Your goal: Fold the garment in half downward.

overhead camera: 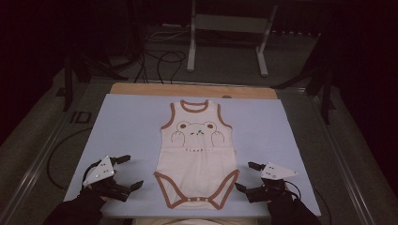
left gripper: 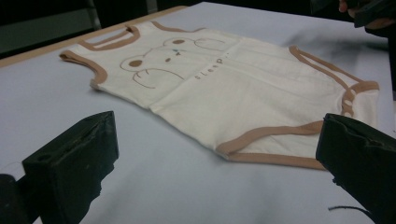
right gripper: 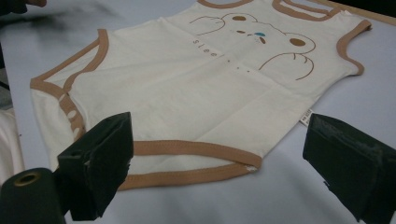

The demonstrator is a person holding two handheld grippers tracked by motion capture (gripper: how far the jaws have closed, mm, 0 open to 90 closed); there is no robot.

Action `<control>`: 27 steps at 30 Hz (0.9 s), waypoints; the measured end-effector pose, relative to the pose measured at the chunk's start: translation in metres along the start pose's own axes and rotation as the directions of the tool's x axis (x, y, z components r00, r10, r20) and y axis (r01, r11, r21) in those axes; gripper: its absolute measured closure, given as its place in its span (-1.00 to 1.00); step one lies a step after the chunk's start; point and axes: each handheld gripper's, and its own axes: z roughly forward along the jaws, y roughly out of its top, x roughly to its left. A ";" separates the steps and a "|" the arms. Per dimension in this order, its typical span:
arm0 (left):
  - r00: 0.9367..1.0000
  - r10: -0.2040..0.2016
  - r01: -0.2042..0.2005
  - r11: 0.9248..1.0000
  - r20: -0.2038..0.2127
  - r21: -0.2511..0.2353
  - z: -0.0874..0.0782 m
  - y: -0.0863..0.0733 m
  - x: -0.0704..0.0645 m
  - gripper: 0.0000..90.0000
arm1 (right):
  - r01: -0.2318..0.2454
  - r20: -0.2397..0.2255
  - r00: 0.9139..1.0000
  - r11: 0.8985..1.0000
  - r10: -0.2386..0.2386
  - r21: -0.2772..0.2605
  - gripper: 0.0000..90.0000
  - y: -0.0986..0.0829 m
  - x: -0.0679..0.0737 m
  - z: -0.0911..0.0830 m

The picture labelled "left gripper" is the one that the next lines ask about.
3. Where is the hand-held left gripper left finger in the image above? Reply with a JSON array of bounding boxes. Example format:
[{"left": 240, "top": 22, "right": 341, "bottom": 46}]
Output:
[{"left": 21, "top": 110, "right": 120, "bottom": 224}]

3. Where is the cream baby bodysuit brown trim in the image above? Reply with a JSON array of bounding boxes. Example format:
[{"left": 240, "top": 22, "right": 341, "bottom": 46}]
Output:
[{"left": 59, "top": 20, "right": 381, "bottom": 171}]

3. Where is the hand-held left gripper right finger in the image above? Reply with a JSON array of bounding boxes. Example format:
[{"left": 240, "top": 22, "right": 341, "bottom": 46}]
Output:
[{"left": 315, "top": 113, "right": 396, "bottom": 224}]

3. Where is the thin black cable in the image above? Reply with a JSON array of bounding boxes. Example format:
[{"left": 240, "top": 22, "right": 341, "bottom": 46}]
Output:
[{"left": 327, "top": 204, "right": 373, "bottom": 217}]

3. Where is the dark green panel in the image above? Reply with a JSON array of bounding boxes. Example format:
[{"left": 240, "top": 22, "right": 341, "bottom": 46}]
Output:
[{"left": 0, "top": 7, "right": 101, "bottom": 59}]

